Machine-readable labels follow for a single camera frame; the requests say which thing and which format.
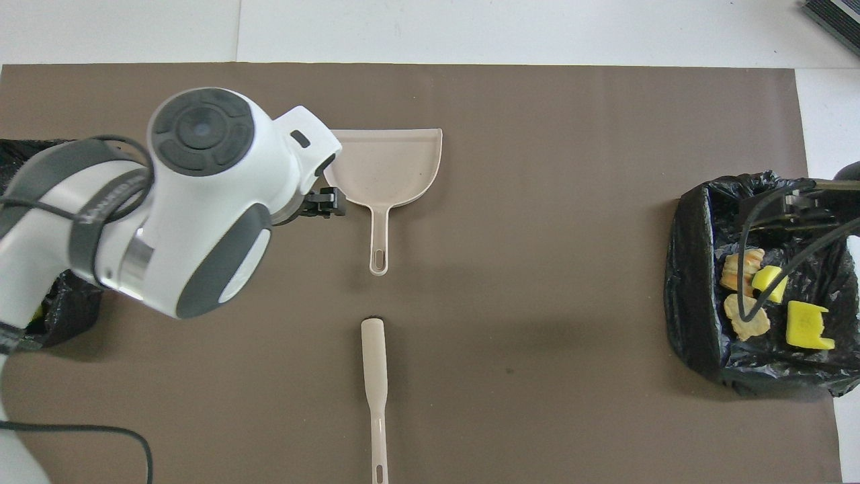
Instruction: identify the black bag lined pink bin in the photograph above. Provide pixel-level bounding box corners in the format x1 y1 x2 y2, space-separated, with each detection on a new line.
0 138 105 350

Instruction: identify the toy croissant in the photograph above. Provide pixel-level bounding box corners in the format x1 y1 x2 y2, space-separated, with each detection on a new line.
721 248 766 297

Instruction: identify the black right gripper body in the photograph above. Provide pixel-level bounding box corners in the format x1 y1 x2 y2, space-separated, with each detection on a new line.
810 179 860 223

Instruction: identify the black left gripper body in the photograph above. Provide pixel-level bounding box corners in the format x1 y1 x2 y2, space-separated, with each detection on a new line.
296 187 347 220

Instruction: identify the notched yellow sponge piece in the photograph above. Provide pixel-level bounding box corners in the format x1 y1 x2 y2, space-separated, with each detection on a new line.
785 300 836 350

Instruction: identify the brown table mat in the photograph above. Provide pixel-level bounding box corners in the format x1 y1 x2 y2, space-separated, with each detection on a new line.
0 63 844 484

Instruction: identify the dark grey ribbed device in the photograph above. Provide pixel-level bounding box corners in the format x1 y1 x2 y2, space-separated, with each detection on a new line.
803 0 860 56

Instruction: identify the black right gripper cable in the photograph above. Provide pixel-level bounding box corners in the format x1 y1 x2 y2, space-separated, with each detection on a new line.
737 178 860 320

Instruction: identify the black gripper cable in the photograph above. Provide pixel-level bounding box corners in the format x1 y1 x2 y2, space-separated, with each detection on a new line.
737 178 860 320
0 134 155 484

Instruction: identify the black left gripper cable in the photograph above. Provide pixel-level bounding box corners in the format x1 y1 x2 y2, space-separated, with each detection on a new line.
0 134 155 484

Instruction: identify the beige plastic dustpan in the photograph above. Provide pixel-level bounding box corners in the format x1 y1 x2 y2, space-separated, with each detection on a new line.
324 128 444 277

